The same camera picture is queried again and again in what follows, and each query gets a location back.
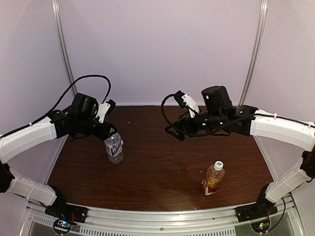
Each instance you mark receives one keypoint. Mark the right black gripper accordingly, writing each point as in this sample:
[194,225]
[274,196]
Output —
[185,120]

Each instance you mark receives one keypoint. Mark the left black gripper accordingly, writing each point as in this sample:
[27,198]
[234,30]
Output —
[102,134]

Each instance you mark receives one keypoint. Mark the clear water bottle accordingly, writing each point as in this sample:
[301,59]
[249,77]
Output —
[114,148]

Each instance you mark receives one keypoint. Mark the white tea bottle cap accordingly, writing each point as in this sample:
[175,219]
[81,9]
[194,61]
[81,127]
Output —
[218,165]

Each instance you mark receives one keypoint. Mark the amber tea bottle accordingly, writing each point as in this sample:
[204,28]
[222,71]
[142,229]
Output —
[212,180]

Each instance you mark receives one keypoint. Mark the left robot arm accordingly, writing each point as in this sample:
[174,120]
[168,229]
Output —
[84,116]

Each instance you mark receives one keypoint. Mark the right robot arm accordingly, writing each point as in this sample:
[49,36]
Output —
[221,118]

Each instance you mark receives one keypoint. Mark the left circuit board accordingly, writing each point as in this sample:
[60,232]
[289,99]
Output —
[62,227]

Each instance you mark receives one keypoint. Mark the circuit board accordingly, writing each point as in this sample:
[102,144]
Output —
[261,226]
[62,227]

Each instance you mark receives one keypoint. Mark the right circuit board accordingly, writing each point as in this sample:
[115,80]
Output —
[261,226]

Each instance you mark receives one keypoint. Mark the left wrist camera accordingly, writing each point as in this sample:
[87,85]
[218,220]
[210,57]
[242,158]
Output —
[105,109]

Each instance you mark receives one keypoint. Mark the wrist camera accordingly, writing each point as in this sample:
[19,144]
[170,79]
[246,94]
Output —
[184,100]
[105,109]

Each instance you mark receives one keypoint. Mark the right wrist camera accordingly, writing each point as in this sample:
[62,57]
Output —
[184,100]

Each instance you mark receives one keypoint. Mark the front aluminium rail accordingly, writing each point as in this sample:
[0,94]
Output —
[220,221]

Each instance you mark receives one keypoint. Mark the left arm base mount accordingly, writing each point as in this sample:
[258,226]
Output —
[66,211]

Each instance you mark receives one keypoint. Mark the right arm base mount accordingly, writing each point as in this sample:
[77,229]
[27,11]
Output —
[260,209]

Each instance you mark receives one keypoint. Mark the left aluminium frame post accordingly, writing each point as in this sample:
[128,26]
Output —
[61,39]

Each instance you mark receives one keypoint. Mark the aluminium frame post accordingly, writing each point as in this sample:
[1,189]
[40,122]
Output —
[260,29]
[61,39]

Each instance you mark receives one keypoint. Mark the right aluminium frame post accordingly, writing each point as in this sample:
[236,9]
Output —
[260,29]

